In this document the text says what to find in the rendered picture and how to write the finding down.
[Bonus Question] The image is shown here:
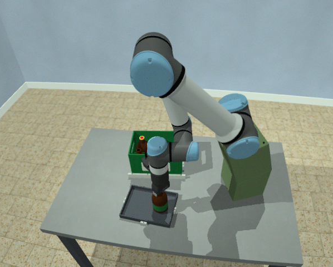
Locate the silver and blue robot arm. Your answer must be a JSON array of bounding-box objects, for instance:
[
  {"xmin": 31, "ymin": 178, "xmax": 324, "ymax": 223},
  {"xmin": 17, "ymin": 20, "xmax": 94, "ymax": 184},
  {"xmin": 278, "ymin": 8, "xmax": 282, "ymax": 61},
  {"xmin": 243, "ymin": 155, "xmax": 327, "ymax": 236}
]
[{"xmin": 130, "ymin": 32, "xmax": 259, "ymax": 169}]

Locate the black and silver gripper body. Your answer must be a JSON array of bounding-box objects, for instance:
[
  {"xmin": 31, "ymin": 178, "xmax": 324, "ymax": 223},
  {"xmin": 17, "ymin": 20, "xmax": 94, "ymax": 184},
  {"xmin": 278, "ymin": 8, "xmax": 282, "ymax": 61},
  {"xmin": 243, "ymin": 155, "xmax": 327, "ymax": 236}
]
[{"xmin": 142, "ymin": 152, "xmax": 170, "ymax": 195}]

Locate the brown bottle with yellow cap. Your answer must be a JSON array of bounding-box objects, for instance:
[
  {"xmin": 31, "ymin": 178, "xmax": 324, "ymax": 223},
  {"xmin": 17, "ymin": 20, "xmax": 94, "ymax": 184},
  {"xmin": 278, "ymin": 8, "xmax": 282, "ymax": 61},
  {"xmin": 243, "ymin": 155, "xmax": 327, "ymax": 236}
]
[{"xmin": 136, "ymin": 136, "xmax": 148, "ymax": 152}]

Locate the grey flat bar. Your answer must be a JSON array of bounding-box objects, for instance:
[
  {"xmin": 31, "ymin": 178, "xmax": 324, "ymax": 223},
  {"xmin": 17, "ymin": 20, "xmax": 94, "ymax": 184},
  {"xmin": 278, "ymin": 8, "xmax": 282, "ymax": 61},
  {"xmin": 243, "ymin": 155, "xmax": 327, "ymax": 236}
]
[{"xmin": 128, "ymin": 162, "xmax": 185, "ymax": 225}]

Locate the green bottle crate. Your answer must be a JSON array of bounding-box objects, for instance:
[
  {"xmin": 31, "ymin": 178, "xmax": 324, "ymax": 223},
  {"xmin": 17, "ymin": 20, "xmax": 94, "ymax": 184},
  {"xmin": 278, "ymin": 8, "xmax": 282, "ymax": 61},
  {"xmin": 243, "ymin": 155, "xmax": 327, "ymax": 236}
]
[{"xmin": 128, "ymin": 131, "xmax": 182, "ymax": 174}]

